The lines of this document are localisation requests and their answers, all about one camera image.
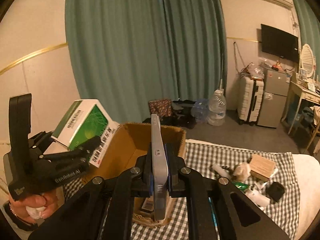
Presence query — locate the green white medicine box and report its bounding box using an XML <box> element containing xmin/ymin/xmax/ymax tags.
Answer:
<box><xmin>52</xmin><ymin>99</ymin><xmax>119</xmax><ymax>167</ymax></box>

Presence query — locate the grey slim power bank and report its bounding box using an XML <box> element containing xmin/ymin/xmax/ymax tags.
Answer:
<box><xmin>151</xmin><ymin>114</ymin><xmax>169</xmax><ymax>220</ymax></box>

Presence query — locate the white plug-in device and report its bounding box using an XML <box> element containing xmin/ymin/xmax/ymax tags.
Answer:
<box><xmin>245</xmin><ymin>189</ymin><xmax>271</xmax><ymax>207</ymax></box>

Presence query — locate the person's left hand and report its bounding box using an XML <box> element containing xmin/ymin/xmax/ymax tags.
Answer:
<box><xmin>8</xmin><ymin>189</ymin><xmax>59</xmax><ymax>224</ymax></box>

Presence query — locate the white tube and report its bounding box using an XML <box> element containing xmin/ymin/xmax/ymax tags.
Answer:
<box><xmin>211</xmin><ymin>164</ymin><xmax>232</xmax><ymax>180</ymax></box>

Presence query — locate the crumpled white cloth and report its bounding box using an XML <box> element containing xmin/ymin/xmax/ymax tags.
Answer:
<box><xmin>233</xmin><ymin>162</ymin><xmax>251</xmax><ymax>183</ymax></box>

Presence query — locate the brown cardboard box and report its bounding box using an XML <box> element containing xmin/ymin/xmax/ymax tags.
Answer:
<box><xmin>82</xmin><ymin>122</ymin><xmax>187</xmax><ymax>228</ymax></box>

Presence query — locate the small black pouch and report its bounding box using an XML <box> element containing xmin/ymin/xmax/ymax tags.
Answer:
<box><xmin>266</xmin><ymin>181</ymin><xmax>285</xmax><ymax>202</ymax></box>

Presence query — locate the tan hardcover book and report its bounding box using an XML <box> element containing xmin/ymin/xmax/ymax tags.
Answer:
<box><xmin>249</xmin><ymin>154</ymin><xmax>276</xmax><ymax>182</ymax></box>

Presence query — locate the brown patterned bag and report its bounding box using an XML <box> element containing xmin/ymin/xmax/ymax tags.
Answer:
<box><xmin>148</xmin><ymin>99</ymin><xmax>172</xmax><ymax>117</ymax></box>

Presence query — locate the white bed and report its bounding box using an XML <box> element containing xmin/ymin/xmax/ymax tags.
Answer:
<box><xmin>293</xmin><ymin>154</ymin><xmax>319</xmax><ymax>239</ymax></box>

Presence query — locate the crushed blue water bottle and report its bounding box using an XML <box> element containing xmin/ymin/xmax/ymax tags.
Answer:
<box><xmin>191</xmin><ymin>99</ymin><xmax>209</xmax><ymax>123</ymax></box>

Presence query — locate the large clear water bottle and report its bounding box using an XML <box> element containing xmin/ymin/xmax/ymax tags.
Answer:
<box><xmin>207</xmin><ymin>89</ymin><xmax>226</xmax><ymax>126</ymax></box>

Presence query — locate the teal curtain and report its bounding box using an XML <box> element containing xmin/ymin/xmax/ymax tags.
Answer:
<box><xmin>65</xmin><ymin>0</ymin><xmax>227</xmax><ymax>123</ymax></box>
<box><xmin>290</xmin><ymin>0</ymin><xmax>320</xmax><ymax>63</ymax></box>

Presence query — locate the white suitcase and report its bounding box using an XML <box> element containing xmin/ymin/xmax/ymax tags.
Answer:
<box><xmin>237</xmin><ymin>76</ymin><xmax>264</xmax><ymax>126</ymax></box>

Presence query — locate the grey mini fridge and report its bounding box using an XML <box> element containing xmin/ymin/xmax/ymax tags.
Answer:
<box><xmin>257</xmin><ymin>67</ymin><xmax>291</xmax><ymax>128</ymax></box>

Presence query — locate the white dressing table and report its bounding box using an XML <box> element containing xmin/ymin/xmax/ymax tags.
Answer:
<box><xmin>281</xmin><ymin>81</ymin><xmax>319</xmax><ymax>135</ymax></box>

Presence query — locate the oval vanity mirror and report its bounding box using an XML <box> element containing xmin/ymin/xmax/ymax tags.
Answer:
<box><xmin>299</xmin><ymin>43</ymin><xmax>315</xmax><ymax>79</ymax></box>

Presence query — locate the black wall television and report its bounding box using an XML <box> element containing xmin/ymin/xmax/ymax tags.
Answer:
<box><xmin>261</xmin><ymin>24</ymin><xmax>299</xmax><ymax>63</ymax></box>

